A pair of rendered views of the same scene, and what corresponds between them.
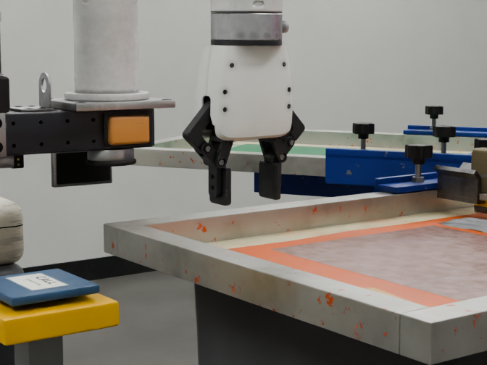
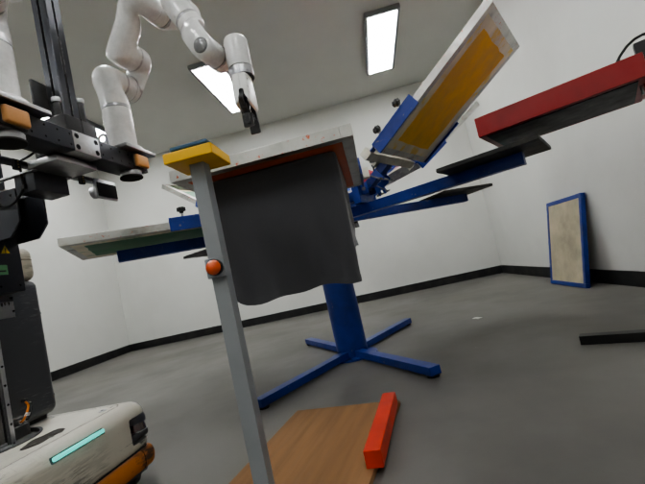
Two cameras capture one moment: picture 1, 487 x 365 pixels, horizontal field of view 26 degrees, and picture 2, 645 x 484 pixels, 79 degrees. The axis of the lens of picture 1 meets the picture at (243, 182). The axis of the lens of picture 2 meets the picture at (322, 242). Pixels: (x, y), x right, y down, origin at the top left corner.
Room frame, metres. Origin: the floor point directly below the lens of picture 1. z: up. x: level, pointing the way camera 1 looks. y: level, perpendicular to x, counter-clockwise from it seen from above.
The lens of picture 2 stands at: (0.22, 0.79, 0.58)
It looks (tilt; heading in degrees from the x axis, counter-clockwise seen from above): 4 degrees up; 312
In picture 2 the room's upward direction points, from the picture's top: 13 degrees counter-clockwise
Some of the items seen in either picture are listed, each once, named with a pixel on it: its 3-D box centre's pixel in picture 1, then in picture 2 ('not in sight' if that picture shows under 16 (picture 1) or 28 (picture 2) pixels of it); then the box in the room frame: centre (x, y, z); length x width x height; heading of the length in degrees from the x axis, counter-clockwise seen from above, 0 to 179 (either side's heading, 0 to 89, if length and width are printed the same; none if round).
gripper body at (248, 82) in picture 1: (246, 85); (245, 91); (1.12, 0.00, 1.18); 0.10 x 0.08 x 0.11; 126
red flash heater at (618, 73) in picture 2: not in sight; (558, 109); (0.53, -1.30, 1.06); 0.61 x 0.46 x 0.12; 6
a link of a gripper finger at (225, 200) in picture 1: (210, 173); (246, 114); (1.09, 0.03, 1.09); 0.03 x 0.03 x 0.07; 36
